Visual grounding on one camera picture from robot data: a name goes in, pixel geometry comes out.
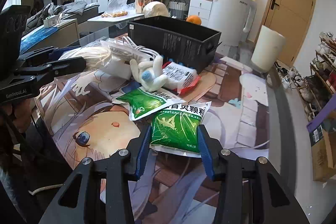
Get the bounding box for bagged thick white rope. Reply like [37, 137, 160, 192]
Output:
[58, 45, 113, 71]

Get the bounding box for bagged white adidas laces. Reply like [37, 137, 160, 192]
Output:
[100, 38, 154, 63]

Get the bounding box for white cable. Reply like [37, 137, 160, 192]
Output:
[121, 35, 161, 60]

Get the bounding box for green medicine sachet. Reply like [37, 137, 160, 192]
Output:
[150, 102, 211, 157]
[112, 87, 185, 121]

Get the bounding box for white blue plush toy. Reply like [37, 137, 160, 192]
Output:
[129, 55, 168, 92]

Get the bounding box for red white tissue pack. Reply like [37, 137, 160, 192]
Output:
[163, 62, 201, 94]

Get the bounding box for anime printed desk mat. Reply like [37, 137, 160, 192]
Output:
[35, 42, 271, 223]

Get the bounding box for grey side table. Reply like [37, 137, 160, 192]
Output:
[87, 14, 144, 30]

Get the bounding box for plastic bag with snacks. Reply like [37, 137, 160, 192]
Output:
[101, 0, 136, 18]

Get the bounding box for open cardboard box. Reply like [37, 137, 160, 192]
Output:
[309, 119, 335, 182]

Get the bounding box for bagged white noodle bundle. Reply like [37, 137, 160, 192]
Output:
[142, 1, 170, 18]

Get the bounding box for wooden shoe rack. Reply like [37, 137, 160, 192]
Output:
[298, 32, 335, 122]

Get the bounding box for black cardboard box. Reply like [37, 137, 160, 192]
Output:
[127, 16, 221, 73]

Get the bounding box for orange fruit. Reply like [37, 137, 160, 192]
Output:
[186, 15, 202, 26]

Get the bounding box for small white trash bin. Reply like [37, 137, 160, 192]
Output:
[251, 26, 286, 72]

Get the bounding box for white cylindrical appliance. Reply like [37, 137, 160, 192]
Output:
[207, 0, 256, 47]

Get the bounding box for wooden door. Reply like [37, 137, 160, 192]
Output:
[261, 0, 316, 67]

